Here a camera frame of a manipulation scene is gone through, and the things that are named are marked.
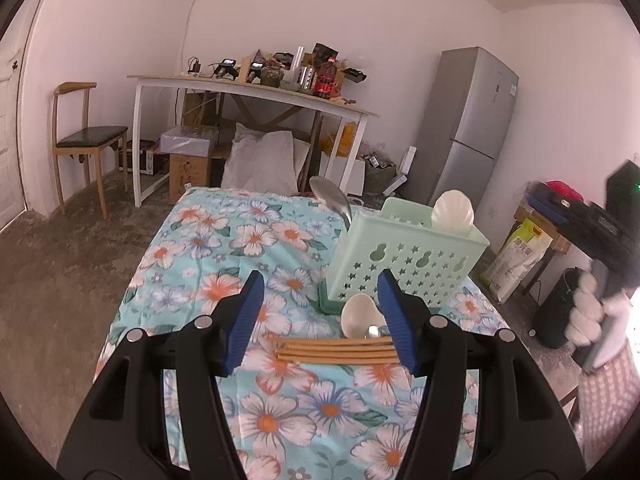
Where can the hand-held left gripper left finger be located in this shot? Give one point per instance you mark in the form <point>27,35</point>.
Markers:
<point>245,325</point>

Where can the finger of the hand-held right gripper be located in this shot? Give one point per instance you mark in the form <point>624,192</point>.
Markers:
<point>560,210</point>

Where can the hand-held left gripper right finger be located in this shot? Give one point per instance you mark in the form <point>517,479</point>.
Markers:
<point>395,330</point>

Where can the white ceramic spoon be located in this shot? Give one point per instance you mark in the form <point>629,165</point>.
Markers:
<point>357,315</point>

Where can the wooden chopstick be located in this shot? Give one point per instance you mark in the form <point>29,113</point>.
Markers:
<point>330,359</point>

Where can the green plastic utensil holder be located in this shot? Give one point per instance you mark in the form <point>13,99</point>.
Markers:
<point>400,255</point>

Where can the person's right forearm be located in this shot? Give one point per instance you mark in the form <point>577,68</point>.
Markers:
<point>610,400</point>

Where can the person's right hand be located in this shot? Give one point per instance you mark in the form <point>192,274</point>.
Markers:
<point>590,305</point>

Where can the red cloth item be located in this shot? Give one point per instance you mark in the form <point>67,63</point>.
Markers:
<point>562,189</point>

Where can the small wooden table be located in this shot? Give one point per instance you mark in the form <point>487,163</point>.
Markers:
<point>522,210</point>

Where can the yellow green rice bag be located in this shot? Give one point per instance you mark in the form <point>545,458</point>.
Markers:
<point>515,260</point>

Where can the black bin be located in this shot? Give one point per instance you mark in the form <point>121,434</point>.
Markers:
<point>555,310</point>

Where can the white shell-shaped spoon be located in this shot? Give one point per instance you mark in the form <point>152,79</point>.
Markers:
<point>452,210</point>

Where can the silver refrigerator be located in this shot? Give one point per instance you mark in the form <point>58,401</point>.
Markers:
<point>465,125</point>

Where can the large metal spoon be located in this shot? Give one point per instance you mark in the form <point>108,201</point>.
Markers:
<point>327,195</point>

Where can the cardboard box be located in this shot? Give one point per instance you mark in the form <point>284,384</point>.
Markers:
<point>189,175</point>

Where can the white sack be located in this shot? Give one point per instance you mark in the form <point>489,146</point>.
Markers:
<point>257,165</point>
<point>245,132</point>

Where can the long white box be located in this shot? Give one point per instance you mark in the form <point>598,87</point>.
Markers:
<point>406,162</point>

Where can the black case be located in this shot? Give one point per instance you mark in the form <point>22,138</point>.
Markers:
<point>145,160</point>

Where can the grey white box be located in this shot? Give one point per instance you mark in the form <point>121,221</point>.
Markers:
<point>190,139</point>

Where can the yellow plastic bag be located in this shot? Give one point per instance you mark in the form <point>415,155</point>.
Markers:
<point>345,140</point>

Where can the white table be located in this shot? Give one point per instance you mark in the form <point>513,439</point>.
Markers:
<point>225,85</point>

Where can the small bowl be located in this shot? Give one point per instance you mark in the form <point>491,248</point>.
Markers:
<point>290,86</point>

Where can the black tray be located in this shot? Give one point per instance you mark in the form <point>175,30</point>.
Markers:
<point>356,76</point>

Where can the wooden chair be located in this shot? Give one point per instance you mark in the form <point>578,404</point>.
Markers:
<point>90,136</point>

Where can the cola bottle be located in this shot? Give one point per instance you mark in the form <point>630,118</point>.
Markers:
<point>322,87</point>

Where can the glass jar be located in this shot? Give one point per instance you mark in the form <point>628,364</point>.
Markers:
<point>271,75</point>

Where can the wooden stand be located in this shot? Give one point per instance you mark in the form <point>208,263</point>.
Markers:
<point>245,72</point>

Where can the metal cup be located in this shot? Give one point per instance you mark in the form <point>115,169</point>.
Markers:
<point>308,77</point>

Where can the black device with screen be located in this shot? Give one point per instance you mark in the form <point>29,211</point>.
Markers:
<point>225,66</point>
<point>256,67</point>

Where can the oil bottle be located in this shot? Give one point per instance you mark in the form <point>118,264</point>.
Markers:
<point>331,69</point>

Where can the clear plastic container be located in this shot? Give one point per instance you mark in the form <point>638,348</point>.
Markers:
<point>300,57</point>

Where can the dark box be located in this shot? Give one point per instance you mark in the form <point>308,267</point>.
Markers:
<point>325,51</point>

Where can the white wooden door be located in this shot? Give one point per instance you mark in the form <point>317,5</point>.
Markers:
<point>7,160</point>

